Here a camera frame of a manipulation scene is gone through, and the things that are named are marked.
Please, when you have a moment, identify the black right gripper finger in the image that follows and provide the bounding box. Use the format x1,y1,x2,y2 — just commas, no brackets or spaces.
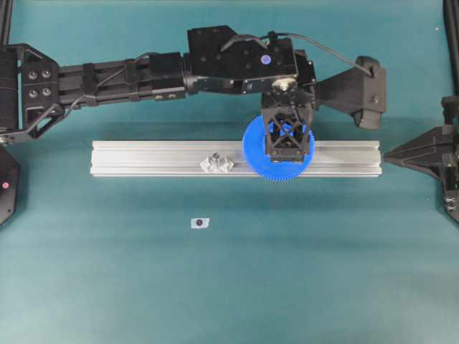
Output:
384,125,454,158
384,154,445,186

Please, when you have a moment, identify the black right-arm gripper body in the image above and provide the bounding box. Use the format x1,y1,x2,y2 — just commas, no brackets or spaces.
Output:
442,95,458,224

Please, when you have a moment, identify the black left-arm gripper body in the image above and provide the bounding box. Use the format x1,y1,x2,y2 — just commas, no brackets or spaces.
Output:
261,82,316,162

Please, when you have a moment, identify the large blue plastic gear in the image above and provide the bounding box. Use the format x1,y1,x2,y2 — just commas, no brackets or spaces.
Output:
242,114,317,183

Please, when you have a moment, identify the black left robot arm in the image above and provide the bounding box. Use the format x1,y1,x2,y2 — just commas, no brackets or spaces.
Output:
1,26,314,163

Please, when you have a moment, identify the black camera cable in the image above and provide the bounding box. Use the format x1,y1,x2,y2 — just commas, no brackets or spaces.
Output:
220,32,376,78

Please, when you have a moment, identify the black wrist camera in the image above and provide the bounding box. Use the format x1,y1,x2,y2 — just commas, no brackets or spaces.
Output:
316,56,387,130

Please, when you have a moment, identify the white shaft bracket near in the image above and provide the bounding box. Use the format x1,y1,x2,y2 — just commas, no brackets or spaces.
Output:
199,153,234,173

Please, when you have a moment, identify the black vertical frame post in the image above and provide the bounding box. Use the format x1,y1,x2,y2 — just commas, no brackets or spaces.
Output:
443,0,458,95

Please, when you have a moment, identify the silver aluminium extrusion rail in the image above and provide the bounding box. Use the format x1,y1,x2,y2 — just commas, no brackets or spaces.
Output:
90,140,382,178

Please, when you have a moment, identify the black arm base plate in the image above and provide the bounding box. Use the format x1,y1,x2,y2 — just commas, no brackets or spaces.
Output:
0,147,20,225

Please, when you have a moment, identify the black aluminium frame rail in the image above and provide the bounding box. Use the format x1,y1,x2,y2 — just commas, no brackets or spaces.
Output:
0,0,14,46

